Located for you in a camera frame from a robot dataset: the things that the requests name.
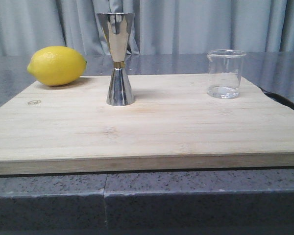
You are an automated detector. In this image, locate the clear glass beaker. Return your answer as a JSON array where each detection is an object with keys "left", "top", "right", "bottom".
[{"left": 207, "top": 49, "right": 246, "bottom": 99}]

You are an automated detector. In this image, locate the steel double jigger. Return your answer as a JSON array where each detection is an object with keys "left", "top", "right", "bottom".
[{"left": 98, "top": 13, "right": 135, "bottom": 106}]

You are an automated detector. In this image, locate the wooden cutting board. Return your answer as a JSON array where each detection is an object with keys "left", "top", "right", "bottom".
[{"left": 0, "top": 74, "right": 294, "bottom": 175}]

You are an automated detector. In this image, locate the yellow lemon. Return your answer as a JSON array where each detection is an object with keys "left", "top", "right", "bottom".
[{"left": 27, "top": 46, "right": 87, "bottom": 86}]

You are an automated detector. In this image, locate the grey curtain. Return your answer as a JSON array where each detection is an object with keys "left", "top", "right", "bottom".
[{"left": 0, "top": 0, "right": 294, "bottom": 56}]

